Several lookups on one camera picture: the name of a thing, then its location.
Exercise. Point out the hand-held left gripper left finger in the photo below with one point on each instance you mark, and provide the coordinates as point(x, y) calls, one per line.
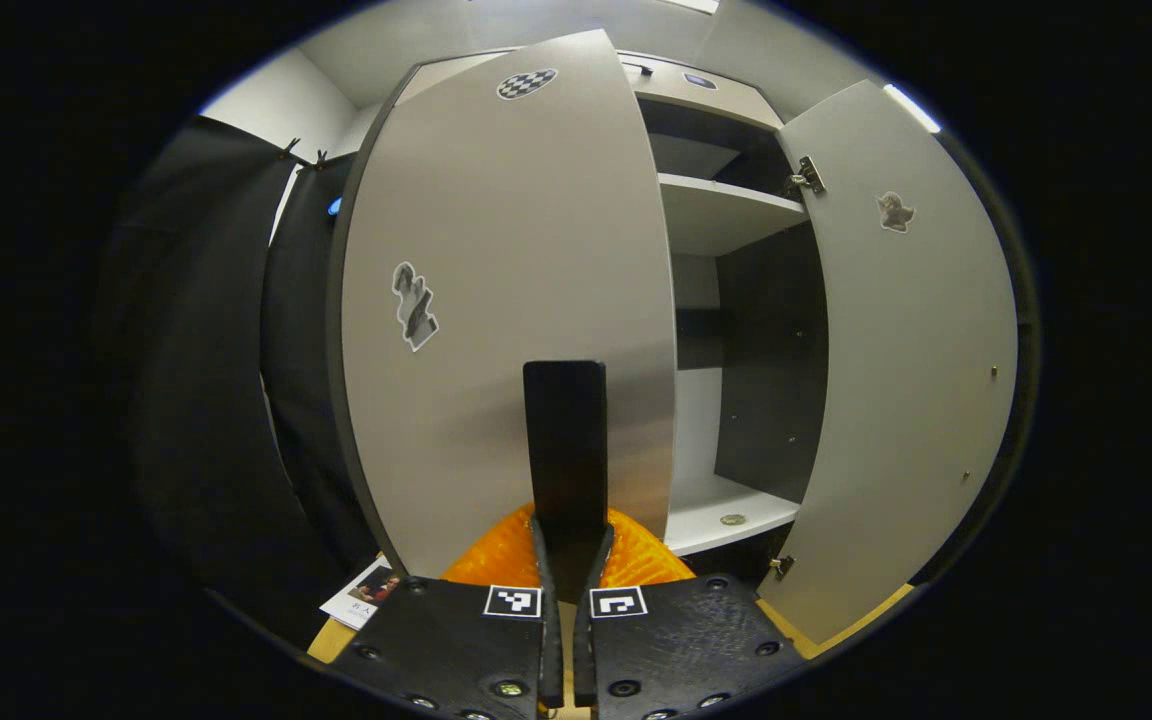
point(548, 640)

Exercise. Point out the large ceiling light panel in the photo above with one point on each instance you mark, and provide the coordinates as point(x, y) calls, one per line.
point(696, 4)

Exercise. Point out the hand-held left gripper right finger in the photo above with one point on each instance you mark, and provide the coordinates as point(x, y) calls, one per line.
point(586, 640)

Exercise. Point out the beige cabinet door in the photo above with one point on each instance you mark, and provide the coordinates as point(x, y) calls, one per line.
point(906, 400)
point(506, 250)

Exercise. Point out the black backdrop cloth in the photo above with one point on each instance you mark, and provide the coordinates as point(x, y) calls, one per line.
point(206, 400)

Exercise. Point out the beige cabinet drawer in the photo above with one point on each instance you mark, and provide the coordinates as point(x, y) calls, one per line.
point(726, 100)

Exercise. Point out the beige double-door shoe cabinet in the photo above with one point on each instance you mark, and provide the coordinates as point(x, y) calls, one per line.
point(726, 212)

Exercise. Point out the small ceiling light panel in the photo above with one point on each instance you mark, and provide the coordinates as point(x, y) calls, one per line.
point(913, 108)

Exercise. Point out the white book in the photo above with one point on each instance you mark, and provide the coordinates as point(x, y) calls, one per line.
point(361, 600)

